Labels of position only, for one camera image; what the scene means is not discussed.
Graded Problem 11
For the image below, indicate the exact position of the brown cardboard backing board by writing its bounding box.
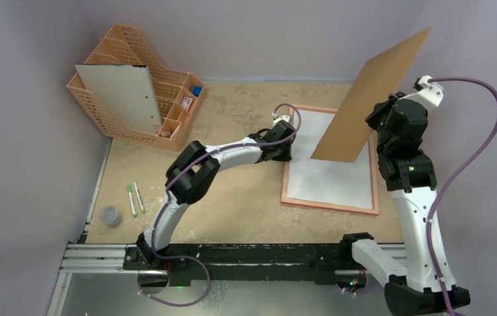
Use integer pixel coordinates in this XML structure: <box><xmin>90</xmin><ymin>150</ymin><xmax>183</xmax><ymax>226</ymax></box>
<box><xmin>311</xmin><ymin>26</ymin><xmax>432</xmax><ymax>163</ymax></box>

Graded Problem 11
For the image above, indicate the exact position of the pink picture frame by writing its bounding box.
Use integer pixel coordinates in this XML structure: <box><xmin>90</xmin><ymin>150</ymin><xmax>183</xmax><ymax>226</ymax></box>
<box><xmin>280</xmin><ymin>104</ymin><xmax>380</xmax><ymax>217</ymax></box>

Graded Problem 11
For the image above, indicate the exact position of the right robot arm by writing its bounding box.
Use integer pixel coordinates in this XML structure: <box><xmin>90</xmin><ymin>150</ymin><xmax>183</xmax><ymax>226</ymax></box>
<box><xmin>338</xmin><ymin>92</ymin><xmax>471</xmax><ymax>315</ymax></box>

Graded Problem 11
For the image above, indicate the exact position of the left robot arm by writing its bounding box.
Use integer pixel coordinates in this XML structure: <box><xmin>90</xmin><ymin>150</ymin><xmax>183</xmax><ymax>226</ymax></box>
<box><xmin>136</xmin><ymin>120</ymin><xmax>297</xmax><ymax>269</ymax></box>

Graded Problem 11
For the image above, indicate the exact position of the blue item in organizer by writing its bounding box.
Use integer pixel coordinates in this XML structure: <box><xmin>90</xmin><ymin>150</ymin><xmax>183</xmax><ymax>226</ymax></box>
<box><xmin>191</xmin><ymin>86</ymin><xmax>203</xmax><ymax>97</ymax></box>

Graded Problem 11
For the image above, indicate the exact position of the white red small box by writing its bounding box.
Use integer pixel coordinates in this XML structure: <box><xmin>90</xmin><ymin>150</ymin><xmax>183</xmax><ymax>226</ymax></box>
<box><xmin>180</xmin><ymin>97</ymin><xmax>194</xmax><ymax>111</ymax></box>

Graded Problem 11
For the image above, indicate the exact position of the orange plastic file organizer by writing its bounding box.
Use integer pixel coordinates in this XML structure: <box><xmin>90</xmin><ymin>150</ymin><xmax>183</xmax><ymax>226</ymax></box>
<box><xmin>66</xmin><ymin>24</ymin><xmax>207</xmax><ymax>151</ymax></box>

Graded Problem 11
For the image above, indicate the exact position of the green marker pen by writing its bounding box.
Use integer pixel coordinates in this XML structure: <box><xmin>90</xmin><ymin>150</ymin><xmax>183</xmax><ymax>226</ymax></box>
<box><xmin>133</xmin><ymin>181</ymin><xmax>145</xmax><ymax>213</ymax></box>
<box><xmin>126</xmin><ymin>185</ymin><xmax>138</xmax><ymax>218</ymax></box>

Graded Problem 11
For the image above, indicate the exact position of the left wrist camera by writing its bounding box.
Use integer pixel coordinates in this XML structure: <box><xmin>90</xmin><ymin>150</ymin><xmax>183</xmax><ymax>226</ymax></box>
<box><xmin>272</xmin><ymin>113</ymin><xmax>292</xmax><ymax>124</ymax></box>

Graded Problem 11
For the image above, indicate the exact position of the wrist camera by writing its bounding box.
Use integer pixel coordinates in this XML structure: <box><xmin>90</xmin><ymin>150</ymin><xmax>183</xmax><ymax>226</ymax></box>
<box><xmin>409</xmin><ymin>75</ymin><xmax>444</xmax><ymax>111</ymax></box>
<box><xmin>272</xmin><ymin>113</ymin><xmax>292</xmax><ymax>124</ymax></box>

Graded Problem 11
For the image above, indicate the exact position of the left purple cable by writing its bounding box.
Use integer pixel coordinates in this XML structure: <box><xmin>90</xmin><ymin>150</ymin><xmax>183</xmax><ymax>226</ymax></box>
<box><xmin>136</xmin><ymin>103</ymin><xmax>302</xmax><ymax>307</ymax></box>

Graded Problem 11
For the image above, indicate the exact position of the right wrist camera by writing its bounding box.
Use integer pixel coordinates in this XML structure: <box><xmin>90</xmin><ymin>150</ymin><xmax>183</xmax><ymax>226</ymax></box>
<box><xmin>409</xmin><ymin>75</ymin><xmax>444</xmax><ymax>111</ymax></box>

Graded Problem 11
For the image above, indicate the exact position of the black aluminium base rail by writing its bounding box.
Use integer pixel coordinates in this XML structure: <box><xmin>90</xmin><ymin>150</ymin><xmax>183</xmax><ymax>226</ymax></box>
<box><xmin>58</xmin><ymin>243</ymin><xmax>410</xmax><ymax>289</ymax></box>

